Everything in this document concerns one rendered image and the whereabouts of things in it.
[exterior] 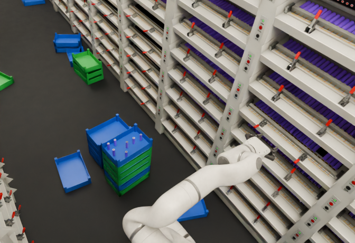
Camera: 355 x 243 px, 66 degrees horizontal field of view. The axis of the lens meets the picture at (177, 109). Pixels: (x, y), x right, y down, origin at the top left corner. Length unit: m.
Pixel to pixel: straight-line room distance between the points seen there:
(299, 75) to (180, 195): 0.77
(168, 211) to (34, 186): 1.66
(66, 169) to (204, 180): 1.63
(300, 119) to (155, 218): 0.85
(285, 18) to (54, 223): 1.93
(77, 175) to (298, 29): 1.89
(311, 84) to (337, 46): 0.19
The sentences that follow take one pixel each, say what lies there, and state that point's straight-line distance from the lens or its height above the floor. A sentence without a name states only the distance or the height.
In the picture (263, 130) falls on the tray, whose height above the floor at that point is 0.93.
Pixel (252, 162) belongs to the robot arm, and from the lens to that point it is 1.05.
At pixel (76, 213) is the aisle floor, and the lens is 2.23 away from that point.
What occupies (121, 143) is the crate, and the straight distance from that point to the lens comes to 2.03.
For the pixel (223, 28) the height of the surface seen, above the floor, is 1.31.
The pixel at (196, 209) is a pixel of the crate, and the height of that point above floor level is 0.00.
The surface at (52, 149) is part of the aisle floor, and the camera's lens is 2.59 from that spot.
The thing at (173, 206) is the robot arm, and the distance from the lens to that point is 0.91.
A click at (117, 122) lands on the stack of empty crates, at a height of 0.24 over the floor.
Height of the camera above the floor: 1.99
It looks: 44 degrees down
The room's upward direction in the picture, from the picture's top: 10 degrees clockwise
